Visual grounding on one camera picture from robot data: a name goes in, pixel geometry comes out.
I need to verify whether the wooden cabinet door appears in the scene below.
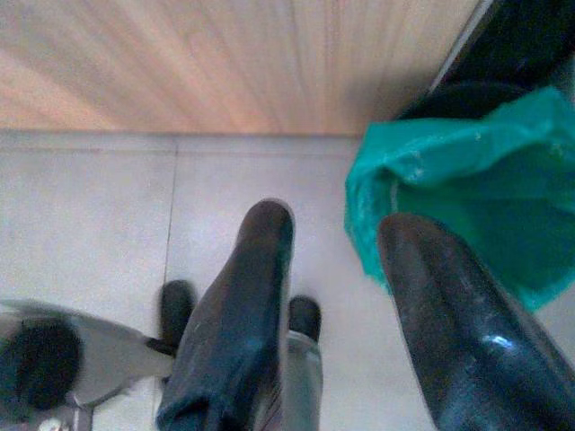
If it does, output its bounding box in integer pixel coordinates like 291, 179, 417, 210
0, 0, 491, 138

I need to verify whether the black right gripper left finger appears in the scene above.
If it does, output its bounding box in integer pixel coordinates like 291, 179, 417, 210
155, 199, 296, 431

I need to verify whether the grey robot right leg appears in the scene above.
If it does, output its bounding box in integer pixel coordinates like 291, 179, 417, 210
269, 294, 324, 431

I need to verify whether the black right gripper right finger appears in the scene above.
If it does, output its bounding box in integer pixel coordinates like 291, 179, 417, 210
376, 213, 575, 431

